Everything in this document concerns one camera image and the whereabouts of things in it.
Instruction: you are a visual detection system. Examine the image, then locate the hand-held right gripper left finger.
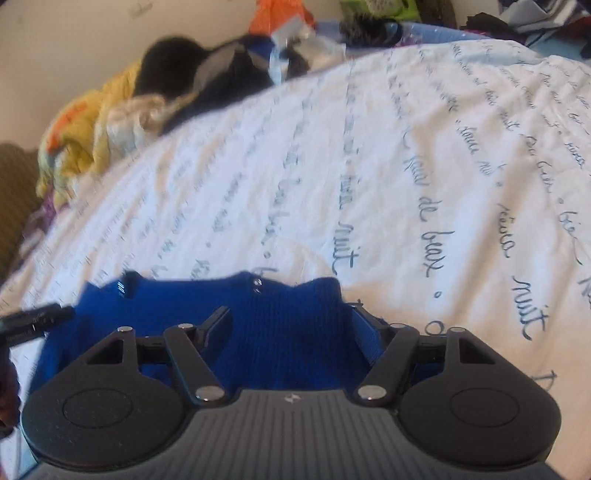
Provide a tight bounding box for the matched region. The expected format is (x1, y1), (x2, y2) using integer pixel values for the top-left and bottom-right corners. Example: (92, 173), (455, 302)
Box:
(87, 306), (233, 407)

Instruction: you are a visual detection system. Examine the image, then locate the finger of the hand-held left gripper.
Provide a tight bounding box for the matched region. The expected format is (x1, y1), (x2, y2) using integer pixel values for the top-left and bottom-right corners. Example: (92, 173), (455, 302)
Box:
(0, 303), (76, 348)

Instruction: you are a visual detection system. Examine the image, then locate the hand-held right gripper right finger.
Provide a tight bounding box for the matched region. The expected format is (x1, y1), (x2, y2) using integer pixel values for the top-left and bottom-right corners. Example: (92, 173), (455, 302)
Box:
(350, 305), (488, 407)

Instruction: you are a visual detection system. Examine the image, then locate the blue knit sweater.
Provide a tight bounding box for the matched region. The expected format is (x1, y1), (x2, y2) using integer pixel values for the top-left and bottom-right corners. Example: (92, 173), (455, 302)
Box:
(34, 271), (419, 398)

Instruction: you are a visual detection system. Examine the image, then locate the pile of dark clothes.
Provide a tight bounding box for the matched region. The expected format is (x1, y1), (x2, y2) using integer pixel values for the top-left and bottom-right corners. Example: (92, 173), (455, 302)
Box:
(455, 0), (591, 52)

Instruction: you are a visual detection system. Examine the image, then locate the person's left hand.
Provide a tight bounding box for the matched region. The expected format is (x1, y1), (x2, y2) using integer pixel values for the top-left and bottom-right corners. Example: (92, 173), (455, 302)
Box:
(0, 347), (22, 435)

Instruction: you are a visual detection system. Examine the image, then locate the purple cloth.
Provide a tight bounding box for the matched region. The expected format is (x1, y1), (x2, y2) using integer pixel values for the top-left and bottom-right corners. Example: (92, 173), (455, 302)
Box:
(25, 193), (62, 243)

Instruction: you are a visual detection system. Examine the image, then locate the brown woven chair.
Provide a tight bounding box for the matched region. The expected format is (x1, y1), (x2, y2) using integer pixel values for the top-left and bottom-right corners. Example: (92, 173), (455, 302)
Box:
(0, 143), (43, 280)

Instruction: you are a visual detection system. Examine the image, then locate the white script-printed bedspread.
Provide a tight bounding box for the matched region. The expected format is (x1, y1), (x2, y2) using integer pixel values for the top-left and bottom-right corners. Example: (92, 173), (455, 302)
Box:
(0, 34), (591, 462)

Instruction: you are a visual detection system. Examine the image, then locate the yellow printed quilt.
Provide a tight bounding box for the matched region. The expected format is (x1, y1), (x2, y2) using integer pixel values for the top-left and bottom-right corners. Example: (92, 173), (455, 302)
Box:
(36, 62), (144, 209)

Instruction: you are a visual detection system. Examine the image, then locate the white quilted cloth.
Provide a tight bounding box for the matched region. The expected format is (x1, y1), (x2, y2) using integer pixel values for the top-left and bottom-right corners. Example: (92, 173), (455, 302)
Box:
(97, 95), (178, 148)

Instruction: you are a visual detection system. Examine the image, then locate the dark navy garment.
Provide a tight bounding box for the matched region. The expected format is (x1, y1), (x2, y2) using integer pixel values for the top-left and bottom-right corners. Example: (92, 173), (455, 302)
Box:
(161, 36), (280, 136)

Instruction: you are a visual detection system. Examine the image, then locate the grey cloth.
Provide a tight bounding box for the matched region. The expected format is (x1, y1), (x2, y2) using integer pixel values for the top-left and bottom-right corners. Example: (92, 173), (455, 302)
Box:
(193, 46), (242, 89)

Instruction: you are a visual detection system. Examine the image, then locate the black cap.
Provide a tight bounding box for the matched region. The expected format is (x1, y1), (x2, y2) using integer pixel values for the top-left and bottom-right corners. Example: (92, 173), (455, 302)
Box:
(133, 37), (209, 100)

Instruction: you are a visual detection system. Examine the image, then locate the white crumpled plastic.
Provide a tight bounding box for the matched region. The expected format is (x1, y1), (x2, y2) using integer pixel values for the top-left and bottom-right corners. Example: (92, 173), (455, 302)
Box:
(269, 21), (348, 85)

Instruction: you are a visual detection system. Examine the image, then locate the brown plush toy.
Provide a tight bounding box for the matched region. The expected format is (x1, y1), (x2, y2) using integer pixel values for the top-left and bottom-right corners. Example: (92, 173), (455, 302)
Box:
(341, 13), (403, 48)

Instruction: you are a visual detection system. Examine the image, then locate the orange plastic bag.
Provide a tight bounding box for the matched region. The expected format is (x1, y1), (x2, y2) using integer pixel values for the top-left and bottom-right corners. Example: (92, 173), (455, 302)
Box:
(249, 0), (317, 36)

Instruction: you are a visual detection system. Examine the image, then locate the green basket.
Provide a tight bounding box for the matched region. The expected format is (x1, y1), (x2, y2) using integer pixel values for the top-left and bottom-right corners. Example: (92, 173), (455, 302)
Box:
(339, 0), (422, 22)

